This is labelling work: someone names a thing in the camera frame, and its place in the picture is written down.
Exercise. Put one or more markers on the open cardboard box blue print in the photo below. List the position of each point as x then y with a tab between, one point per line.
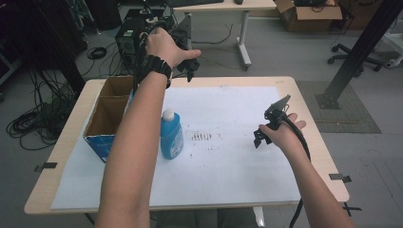
106	117

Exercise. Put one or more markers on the grey floor mat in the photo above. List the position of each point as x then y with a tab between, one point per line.
345	117

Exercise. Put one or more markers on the black computer mouse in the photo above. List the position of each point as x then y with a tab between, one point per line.
238	1

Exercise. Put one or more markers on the black computer tower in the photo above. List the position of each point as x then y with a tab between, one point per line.
126	41

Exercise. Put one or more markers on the black wristwatch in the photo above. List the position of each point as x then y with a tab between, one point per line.
155	65

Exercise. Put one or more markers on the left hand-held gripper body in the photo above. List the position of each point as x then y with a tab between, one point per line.
180	38

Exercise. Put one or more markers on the brown cardboard box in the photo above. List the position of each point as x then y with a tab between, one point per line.
304	15

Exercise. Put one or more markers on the black keyboard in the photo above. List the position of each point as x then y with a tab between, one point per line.
193	2

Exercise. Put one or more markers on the black tape strip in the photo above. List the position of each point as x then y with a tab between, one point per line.
47	165
339	177

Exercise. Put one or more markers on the black metal stand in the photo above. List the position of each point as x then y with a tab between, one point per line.
358	53

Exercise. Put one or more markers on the person's left hand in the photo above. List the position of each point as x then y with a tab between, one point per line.
164	47

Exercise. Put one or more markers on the person's right hand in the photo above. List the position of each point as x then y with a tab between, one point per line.
285	134

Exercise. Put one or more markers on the white foam mat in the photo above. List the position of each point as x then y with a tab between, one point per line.
228	164

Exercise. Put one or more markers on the white table leg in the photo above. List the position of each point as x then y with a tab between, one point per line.
259	218

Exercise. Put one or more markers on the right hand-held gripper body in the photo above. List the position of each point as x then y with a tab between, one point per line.
275	115

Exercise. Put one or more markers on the blue bottle with white cap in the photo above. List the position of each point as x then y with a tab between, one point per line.
171	136

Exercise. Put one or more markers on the black office chair base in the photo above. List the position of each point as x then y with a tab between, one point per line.
355	57

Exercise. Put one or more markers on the light wooden office desk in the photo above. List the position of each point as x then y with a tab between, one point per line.
228	4

